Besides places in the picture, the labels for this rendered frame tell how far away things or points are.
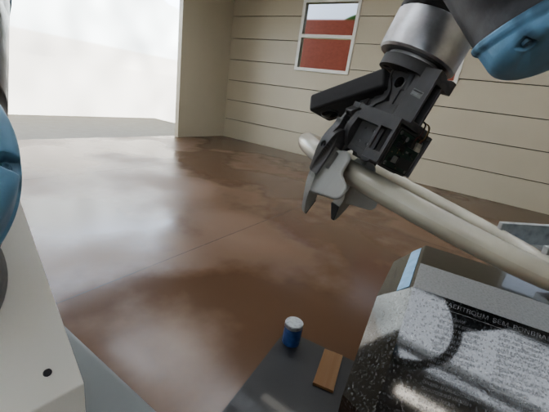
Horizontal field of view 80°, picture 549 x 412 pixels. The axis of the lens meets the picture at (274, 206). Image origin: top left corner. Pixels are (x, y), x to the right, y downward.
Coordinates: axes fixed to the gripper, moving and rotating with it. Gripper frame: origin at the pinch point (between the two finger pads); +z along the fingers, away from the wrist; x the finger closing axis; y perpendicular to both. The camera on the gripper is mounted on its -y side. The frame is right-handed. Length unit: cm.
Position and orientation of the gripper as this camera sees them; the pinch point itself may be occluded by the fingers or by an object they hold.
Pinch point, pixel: (319, 205)
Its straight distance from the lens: 45.4
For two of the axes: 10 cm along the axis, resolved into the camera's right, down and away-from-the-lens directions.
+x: 7.5, 1.8, 6.3
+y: 4.9, 4.8, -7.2
